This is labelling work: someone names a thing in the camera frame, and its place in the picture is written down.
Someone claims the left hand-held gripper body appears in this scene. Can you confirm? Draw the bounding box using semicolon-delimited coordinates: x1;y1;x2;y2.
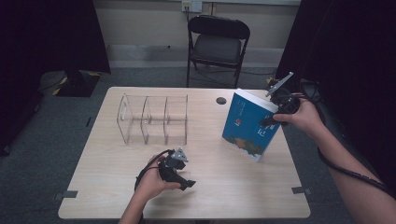
158;148;190;185

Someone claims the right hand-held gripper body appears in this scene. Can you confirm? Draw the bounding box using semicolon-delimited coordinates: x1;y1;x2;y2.
265;72;301;115

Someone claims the blue book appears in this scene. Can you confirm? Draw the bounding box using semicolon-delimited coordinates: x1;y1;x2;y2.
221;88;281;163

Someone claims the clear acrylic book rack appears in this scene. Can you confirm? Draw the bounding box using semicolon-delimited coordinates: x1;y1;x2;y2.
116;93;189;147

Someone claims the person's right hand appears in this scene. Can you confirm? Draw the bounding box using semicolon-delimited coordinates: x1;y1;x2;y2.
273;98;327;138

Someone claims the person's left hand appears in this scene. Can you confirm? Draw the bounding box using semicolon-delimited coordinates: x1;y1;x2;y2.
134;154;182;203

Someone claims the grey tape marker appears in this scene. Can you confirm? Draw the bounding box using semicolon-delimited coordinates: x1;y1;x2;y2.
52;189;79;202
290;186;313;196

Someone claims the dark curtain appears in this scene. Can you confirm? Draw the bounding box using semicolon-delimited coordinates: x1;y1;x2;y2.
0;0;112;157
275;0;396;188

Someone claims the black folding chair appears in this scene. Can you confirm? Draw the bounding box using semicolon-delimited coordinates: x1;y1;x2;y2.
186;14;251;90

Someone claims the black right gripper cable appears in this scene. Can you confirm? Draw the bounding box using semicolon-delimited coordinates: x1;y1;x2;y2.
292;92;390;194

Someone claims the white wall outlet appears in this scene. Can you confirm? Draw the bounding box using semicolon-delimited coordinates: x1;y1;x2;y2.
181;0;204;14

